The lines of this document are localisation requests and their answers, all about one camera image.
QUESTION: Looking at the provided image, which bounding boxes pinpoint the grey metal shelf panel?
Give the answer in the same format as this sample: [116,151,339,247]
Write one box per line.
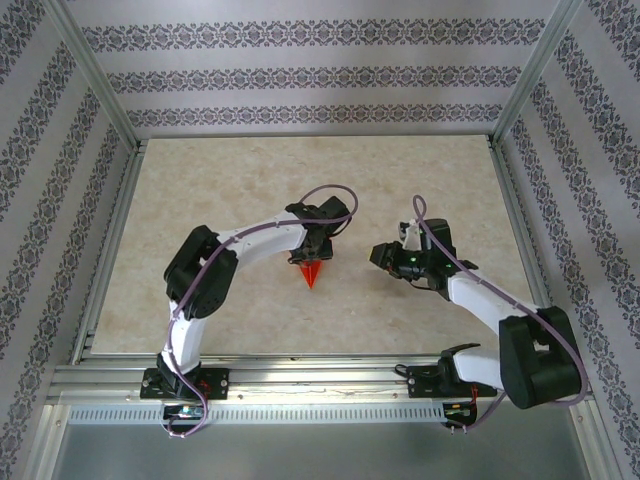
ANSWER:
[49,423,589,480]

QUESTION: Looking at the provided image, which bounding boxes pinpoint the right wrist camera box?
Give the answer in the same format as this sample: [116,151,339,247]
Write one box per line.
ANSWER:
[397,217,422,251]

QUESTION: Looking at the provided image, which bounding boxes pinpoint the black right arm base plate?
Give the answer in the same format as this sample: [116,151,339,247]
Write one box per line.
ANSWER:
[407,364,500,400]

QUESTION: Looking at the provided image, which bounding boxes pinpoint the long aluminium base rail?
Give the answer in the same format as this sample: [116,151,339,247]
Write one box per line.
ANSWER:
[47,355,595,406]

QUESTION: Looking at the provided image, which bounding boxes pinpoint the aluminium corner post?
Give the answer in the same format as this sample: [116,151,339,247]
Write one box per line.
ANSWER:
[491,0,587,147]
[42,0,142,151]

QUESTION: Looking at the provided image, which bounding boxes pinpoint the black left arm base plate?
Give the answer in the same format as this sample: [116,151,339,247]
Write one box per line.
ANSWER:
[139,367,230,401]

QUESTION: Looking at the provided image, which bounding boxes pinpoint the slotted grey cable duct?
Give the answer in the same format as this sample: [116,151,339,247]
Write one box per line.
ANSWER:
[66,403,447,426]

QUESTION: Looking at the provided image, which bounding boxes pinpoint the short aluminium frame post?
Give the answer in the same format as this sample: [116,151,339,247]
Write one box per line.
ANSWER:
[569,399,621,480]
[22,403,71,480]

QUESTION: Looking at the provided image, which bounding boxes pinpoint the orange paper sheet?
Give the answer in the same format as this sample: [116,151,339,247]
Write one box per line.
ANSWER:
[298,259,329,292]

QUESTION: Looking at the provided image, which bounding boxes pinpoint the aluminium side rail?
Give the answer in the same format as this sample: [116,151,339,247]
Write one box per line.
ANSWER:
[487,133,569,360]
[72,138,147,362]

